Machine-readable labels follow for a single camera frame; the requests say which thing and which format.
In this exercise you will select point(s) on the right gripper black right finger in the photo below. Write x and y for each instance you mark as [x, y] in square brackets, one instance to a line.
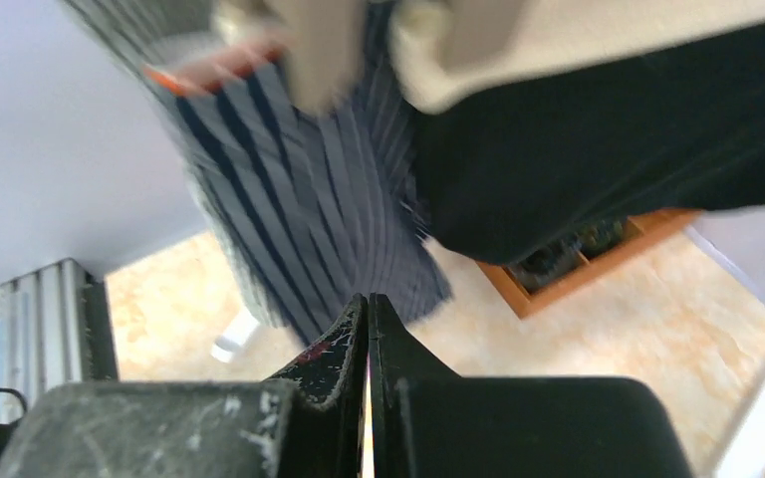
[429, 421]

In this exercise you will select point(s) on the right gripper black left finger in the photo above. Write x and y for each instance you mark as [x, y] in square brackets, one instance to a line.
[302, 421]

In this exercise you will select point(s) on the navy white striped underwear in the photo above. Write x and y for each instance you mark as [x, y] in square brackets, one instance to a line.
[308, 209]

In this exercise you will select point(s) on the black underwear beige waistband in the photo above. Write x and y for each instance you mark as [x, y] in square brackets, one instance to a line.
[536, 118]

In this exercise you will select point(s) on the white rack base foot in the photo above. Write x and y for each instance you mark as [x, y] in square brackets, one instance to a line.
[235, 337]

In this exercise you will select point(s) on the orange wooden tray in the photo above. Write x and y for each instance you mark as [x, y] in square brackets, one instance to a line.
[641, 234]

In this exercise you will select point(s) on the aluminium frame rail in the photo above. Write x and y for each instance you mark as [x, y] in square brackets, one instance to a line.
[55, 328]

